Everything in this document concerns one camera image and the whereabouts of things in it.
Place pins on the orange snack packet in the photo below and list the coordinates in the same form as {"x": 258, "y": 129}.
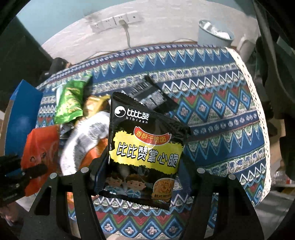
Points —
{"x": 41, "y": 147}

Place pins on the green snack packet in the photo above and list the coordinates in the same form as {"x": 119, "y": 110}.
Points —
{"x": 70, "y": 101}

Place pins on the dark chair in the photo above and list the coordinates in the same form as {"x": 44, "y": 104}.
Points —
{"x": 276, "y": 69}

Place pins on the black monitor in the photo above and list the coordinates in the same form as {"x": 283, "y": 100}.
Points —
{"x": 20, "y": 57}

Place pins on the black cartoon-print snack packet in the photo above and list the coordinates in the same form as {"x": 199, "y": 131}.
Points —
{"x": 143, "y": 129}

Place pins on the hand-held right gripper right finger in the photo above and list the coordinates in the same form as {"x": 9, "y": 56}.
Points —
{"x": 185, "y": 175}

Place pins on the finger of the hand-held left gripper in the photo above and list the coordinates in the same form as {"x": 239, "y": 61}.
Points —
{"x": 36, "y": 170}
{"x": 13, "y": 173}

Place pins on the white silver snack packet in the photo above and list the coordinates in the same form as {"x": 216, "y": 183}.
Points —
{"x": 85, "y": 133}

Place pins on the clear plastic bottle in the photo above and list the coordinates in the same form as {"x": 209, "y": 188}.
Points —
{"x": 282, "y": 176}

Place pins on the pale blue trash bin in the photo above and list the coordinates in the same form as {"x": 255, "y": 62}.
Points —
{"x": 210, "y": 37}

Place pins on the gold snack packet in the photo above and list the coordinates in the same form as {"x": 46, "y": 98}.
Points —
{"x": 94, "y": 105}

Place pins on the patterned blue tablecloth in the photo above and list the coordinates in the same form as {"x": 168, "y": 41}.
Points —
{"x": 219, "y": 110}

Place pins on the black webcam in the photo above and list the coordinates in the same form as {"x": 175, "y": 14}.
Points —
{"x": 57, "y": 64}

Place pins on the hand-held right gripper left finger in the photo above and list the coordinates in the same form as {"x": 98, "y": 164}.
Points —
{"x": 101, "y": 175}

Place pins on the blue cardboard box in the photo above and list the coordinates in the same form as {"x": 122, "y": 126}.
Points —
{"x": 23, "y": 110}

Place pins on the white pipe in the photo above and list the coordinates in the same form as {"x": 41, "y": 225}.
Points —
{"x": 246, "y": 48}

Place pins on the black barcode-back snack packet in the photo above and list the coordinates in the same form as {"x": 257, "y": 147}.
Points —
{"x": 152, "y": 94}

